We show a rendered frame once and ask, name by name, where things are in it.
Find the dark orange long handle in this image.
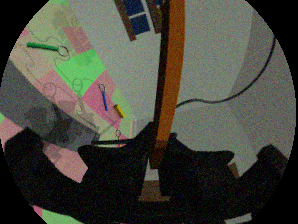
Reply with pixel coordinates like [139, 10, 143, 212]
[149, 0, 186, 171]

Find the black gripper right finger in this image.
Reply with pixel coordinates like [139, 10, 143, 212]
[157, 133, 234, 197]

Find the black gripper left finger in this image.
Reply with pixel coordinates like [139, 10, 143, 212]
[77, 123, 153, 196]

